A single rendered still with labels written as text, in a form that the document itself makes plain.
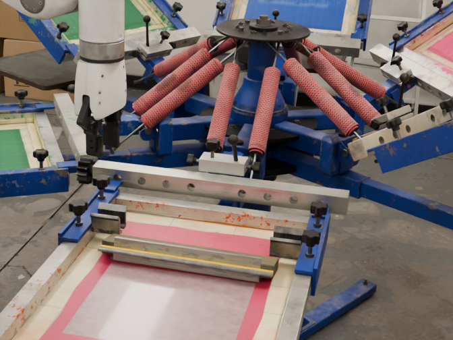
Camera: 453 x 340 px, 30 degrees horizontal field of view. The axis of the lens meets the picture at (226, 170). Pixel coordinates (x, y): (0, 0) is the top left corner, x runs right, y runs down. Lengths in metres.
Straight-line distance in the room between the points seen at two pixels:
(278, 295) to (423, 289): 2.11
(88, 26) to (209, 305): 0.70
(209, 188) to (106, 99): 0.83
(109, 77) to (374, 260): 2.84
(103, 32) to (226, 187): 0.90
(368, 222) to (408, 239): 0.25
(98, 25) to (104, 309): 0.67
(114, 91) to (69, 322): 0.54
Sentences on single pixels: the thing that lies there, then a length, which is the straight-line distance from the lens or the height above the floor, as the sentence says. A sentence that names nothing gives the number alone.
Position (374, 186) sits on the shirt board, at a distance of 2.55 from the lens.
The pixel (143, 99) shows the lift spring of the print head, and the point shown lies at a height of 1.08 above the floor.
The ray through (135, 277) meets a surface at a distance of 1.92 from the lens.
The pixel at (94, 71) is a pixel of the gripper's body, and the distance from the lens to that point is 1.41.
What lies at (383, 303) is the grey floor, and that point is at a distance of 3.79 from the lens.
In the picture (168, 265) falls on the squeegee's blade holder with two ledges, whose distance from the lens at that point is 1.95.
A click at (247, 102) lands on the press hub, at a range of 2.71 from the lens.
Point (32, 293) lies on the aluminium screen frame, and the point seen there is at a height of 0.99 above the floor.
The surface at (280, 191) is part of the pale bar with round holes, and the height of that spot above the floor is 1.04.
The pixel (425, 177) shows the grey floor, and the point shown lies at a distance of 5.17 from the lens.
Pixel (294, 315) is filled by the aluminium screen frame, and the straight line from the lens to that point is 1.75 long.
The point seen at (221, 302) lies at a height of 0.96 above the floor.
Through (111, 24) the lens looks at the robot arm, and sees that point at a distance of 1.40.
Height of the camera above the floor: 1.91
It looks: 22 degrees down
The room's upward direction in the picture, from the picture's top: 3 degrees clockwise
